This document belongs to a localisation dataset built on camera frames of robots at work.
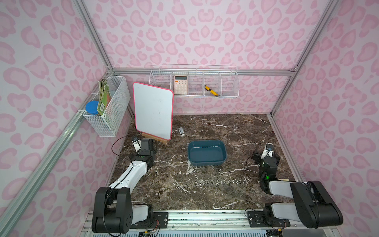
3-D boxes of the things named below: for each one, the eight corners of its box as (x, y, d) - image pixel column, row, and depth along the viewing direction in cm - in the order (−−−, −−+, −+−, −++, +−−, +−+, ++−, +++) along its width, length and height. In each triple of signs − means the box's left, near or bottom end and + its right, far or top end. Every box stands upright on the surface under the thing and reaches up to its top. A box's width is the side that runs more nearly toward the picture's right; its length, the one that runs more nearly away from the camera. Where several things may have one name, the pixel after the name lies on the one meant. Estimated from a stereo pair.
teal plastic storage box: (187, 165, 94) (187, 161, 89) (188, 145, 104) (188, 140, 99) (226, 165, 94) (228, 160, 89) (223, 145, 104) (225, 139, 99)
